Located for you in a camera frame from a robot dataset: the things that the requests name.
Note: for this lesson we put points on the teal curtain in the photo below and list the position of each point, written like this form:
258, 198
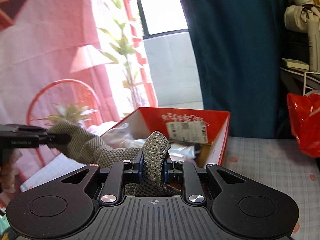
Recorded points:
239, 47

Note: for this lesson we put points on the red plastic bag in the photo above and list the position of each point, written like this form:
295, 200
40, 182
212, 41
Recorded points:
304, 120

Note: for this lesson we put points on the pink red curtain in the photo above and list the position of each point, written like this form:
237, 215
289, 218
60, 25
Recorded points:
39, 48

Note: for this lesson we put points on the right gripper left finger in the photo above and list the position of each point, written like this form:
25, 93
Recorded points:
137, 168

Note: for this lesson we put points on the tall green plant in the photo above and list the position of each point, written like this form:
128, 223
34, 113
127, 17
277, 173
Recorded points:
120, 47

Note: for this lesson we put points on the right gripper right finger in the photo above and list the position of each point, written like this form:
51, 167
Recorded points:
168, 169

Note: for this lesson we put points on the red strawberry cardboard box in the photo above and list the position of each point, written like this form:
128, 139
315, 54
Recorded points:
181, 126

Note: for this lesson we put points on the beige bundled cloth bag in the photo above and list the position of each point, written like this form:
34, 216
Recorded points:
299, 18

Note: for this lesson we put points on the grey green knitted cloth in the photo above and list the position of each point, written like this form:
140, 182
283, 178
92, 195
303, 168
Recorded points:
87, 148

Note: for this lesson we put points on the white wire shelf rack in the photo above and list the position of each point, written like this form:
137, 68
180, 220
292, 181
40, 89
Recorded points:
300, 82

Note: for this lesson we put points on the white tube bottle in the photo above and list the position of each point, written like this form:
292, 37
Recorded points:
313, 35

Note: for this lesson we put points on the small potted plant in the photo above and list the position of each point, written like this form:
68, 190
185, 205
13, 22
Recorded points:
72, 113

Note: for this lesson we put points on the plaid strawberry tablecloth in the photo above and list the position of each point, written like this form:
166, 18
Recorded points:
266, 189

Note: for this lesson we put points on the person left hand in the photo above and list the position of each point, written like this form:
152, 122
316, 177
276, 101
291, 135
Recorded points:
9, 169

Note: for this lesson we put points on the red wire chair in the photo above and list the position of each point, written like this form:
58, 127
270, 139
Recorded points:
63, 92

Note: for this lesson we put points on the white lampshade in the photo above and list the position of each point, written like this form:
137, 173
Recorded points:
87, 57

